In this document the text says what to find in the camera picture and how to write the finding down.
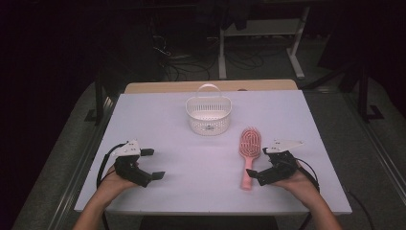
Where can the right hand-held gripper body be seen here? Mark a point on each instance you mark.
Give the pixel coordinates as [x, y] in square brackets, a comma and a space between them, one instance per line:
[278, 167]

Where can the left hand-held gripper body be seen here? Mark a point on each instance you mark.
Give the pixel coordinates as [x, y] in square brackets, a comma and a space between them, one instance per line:
[130, 169]

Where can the pink hairbrush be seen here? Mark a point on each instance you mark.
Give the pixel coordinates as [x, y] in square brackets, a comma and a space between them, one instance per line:
[250, 145]

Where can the white perforated plastic basket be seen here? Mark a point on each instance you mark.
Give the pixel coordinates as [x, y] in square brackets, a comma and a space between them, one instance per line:
[209, 121]

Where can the person's left hand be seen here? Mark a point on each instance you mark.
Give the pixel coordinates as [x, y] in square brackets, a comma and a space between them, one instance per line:
[111, 183]

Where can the person's right hand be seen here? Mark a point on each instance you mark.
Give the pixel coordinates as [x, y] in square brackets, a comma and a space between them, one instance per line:
[298, 185]

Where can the black metal stand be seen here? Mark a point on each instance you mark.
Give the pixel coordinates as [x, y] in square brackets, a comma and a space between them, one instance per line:
[99, 102]
[364, 96]

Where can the white metal desk frame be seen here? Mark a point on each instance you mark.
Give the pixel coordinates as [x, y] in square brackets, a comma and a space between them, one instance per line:
[255, 28]

